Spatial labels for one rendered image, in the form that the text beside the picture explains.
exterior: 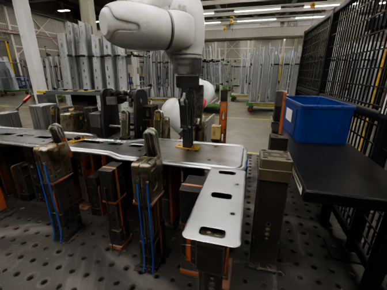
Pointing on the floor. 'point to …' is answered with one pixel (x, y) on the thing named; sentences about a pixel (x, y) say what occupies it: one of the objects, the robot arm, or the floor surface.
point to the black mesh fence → (359, 252)
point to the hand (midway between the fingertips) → (188, 136)
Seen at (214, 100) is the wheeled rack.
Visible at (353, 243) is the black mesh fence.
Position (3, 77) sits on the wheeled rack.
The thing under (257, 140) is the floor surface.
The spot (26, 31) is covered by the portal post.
